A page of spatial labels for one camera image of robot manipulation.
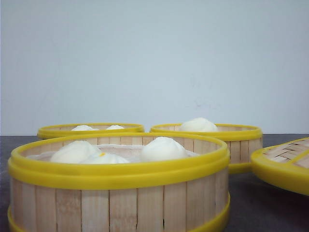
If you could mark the white bun front right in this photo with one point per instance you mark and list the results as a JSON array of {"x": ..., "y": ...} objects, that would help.
[{"x": 162, "y": 148}]

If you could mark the white bun front left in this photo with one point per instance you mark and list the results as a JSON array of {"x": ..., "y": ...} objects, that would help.
[{"x": 75, "y": 152}]

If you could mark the front bamboo steamer basket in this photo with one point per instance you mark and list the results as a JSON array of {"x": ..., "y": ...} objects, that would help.
[{"x": 182, "y": 195}]

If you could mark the yellow rimmed steamer lid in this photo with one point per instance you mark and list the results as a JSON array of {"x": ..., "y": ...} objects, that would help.
[{"x": 285, "y": 166}]

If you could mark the white bun back right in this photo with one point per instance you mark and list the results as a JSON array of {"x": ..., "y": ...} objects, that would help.
[{"x": 198, "y": 125}]

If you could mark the white bun orange dot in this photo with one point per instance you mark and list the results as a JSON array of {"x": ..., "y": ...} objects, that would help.
[{"x": 105, "y": 158}]

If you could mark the white bun back middle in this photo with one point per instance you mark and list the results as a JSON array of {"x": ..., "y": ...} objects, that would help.
[{"x": 114, "y": 127}]

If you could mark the white bun back left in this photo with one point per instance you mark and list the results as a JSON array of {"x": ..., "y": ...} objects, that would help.
[{"x": 84, "y": 128}]

